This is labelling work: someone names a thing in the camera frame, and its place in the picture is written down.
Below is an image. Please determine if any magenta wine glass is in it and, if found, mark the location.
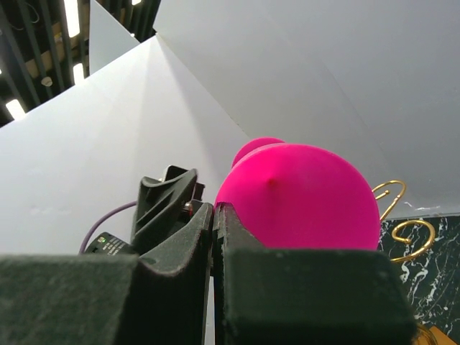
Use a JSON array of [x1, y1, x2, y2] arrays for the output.
[[215, 137, 380, 250]]

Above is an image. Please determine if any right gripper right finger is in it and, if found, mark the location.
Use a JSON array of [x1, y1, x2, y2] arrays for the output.
[[213, 203, 417, 344]]

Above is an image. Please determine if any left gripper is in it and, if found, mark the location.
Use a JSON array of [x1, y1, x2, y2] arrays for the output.
[[84, 165, 205, 256]]

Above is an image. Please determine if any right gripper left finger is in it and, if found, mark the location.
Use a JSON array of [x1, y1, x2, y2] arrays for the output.
[[1, 203, 213, 344]]

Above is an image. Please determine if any gold wire wine glass rack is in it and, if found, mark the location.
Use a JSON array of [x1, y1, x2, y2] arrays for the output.
[[372, 180, 436, 264]]

